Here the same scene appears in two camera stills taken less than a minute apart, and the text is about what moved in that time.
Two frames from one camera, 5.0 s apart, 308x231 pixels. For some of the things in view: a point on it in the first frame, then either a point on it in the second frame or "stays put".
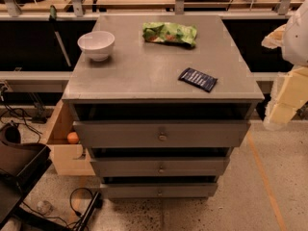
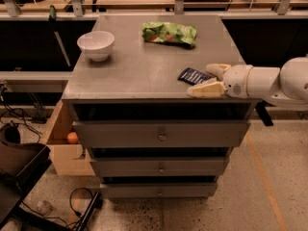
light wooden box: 67,159 stays put
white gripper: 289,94 → 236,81
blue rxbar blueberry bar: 197,79 stays put
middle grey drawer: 160,166 stays put
